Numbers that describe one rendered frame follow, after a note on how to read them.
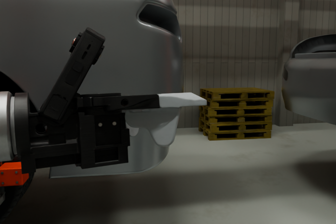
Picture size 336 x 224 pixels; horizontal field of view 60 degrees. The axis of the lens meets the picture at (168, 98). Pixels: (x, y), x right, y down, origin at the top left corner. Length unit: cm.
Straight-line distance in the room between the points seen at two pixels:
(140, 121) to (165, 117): 3
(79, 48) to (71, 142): 10
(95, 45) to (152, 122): 11
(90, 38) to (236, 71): 553
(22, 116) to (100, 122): 8
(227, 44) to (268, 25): 90
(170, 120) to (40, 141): 14
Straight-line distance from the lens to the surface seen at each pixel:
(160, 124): 32
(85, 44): 34
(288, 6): 617
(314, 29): 664
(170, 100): 31
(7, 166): 130
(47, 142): 35
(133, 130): 44
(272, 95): 512
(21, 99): 34
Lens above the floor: 129
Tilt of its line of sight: 7 degrees down
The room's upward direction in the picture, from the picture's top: straight up
